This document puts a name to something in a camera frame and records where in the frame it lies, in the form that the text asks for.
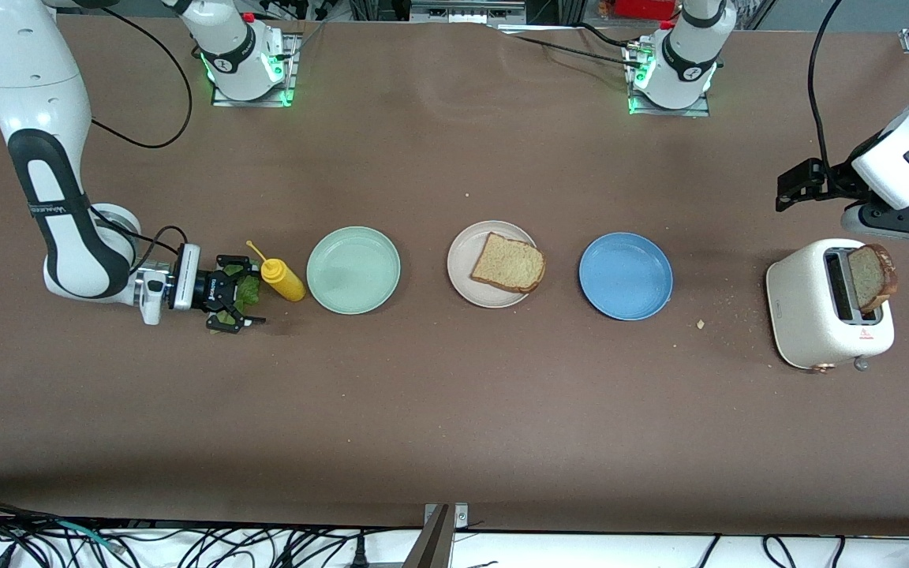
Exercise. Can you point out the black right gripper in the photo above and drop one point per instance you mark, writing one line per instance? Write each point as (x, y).
(208, 289)

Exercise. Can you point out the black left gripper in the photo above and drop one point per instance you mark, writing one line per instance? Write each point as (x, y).
(834, 176)

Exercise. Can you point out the green lettuce leaf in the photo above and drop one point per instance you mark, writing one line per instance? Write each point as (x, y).
(249, 292)

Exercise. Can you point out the yellow squeeze bottle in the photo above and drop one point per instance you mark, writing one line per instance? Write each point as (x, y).
(285, 280)

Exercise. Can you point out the light brown bread slice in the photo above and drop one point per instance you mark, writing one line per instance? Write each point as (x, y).
(506, 264)

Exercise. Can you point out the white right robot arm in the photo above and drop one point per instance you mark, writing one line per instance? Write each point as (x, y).
(36, 95)

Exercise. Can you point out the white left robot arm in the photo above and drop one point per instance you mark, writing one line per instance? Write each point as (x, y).
(683, 71)

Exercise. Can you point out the mint green plate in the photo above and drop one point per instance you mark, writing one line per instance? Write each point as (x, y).
(353, 270)

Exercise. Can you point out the blue plate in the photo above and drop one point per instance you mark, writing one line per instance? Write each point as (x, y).
(626, 276)

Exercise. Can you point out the beige plate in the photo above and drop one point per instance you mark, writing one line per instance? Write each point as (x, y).
(462, 264)

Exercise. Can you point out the dark crust bread slice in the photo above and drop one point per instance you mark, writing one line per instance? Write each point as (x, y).
(873, 276)

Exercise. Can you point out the white toaster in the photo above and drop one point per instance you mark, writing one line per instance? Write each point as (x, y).
(806, 315)

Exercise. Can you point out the red box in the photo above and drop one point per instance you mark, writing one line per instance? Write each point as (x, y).
(644, 8)

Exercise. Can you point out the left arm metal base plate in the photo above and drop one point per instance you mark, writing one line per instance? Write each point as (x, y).
(660, 112)

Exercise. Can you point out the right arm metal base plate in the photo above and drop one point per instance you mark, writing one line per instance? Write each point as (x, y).
(222, 101)

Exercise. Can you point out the metal table edge bracket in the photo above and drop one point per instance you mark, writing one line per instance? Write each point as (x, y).
(443, 536)

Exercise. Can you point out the aluminium frame profile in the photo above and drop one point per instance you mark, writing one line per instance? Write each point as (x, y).
(466, 9)

